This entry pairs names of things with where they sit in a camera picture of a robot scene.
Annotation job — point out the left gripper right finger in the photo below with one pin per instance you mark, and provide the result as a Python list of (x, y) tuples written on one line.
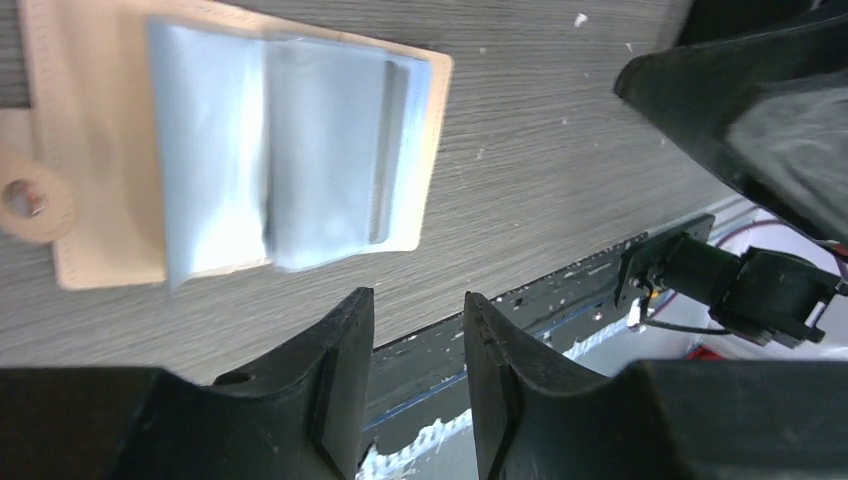
[(539, 415)]

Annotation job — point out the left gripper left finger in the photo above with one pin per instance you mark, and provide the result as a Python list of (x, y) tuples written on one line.
[(295, 412)]

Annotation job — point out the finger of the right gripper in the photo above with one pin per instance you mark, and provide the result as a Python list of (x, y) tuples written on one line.
[(755, 92)]

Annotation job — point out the beige leather card holder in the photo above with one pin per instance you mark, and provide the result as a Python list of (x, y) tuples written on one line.
[(170, 140)]

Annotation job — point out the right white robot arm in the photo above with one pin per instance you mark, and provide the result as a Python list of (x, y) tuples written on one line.
[(761, 295)]

